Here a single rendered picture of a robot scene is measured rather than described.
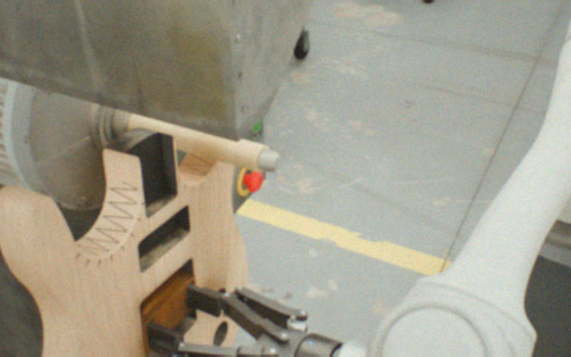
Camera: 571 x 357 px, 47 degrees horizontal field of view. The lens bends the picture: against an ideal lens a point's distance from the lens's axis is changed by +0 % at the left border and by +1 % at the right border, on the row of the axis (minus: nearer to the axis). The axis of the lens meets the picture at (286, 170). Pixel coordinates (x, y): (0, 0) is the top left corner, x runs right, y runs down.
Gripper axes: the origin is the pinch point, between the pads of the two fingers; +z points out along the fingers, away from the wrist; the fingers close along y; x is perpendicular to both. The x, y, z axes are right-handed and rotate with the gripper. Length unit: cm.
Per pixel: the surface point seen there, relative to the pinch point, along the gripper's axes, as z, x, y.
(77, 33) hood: 1.7, 35.1, -6.5
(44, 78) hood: 7.3, 29.8, -5.9
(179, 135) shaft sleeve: 4.7, 17.7, 10.0
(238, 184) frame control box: 14.6, -6.8, 38.3
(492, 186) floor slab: -6, -87, 201
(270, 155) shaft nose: -6.9, 17.7, 10.9
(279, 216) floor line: 64, -92, 146
